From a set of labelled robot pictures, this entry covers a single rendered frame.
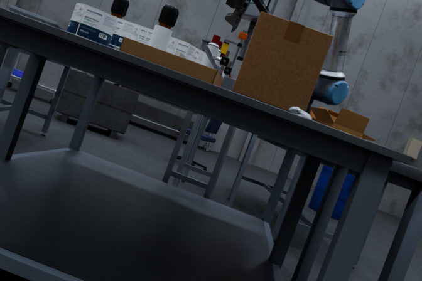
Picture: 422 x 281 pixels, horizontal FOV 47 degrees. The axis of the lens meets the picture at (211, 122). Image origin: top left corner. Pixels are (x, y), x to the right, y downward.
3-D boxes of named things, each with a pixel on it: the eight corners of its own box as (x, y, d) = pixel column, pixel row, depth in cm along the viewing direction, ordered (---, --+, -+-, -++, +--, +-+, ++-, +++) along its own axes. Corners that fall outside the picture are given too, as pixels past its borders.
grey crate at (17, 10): (16, 37, 437) (24, 14, 437) (59, 53, 444) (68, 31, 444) (-3, 30, 378) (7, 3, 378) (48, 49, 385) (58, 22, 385)
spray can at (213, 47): (196, 79, 215) (211, 34, 214) (206, 83, 214) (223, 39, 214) (194, 78, 210) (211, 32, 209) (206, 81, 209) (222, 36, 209)
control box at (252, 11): (243, 20, 259) (255, -14, 259) (269, 25, 249) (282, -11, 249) (232, 12, 252) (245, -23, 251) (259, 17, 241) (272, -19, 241)
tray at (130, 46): (142, 65, 157) (146, 53, 157) (218, 93, 155) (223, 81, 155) (118, 51, 127) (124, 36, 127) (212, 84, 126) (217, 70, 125)
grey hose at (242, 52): (236, 59, 258) (250, 21, 258) (243, 61, 258) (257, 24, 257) (236, 58, 254) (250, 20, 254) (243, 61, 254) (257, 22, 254)
